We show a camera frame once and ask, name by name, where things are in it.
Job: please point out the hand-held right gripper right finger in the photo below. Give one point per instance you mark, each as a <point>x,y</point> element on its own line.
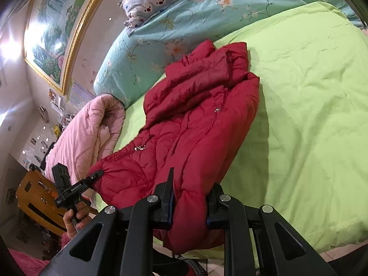
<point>212,210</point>

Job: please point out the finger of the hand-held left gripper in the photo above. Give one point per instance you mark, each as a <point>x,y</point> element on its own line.
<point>95,176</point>

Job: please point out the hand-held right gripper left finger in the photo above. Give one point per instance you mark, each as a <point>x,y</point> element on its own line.
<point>166,207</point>

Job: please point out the red quilted jacket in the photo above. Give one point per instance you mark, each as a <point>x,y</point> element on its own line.
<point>195,126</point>

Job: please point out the person's left hand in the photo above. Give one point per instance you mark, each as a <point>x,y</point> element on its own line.
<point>83,214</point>

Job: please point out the pink quilted comforter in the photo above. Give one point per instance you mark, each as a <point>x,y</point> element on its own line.
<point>83,132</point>

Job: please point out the person's pink fuzzy clothing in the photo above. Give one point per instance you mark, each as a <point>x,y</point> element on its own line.
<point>31,264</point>

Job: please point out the teal floral quilt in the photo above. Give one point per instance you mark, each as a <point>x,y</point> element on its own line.
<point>138,54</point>

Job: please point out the light green blanket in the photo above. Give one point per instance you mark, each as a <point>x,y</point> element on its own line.
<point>302,106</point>

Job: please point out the gold framed landscape painting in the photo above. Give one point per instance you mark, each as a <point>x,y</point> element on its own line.
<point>54,34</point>

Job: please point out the wall calendar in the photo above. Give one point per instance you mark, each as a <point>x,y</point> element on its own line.
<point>77,96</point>

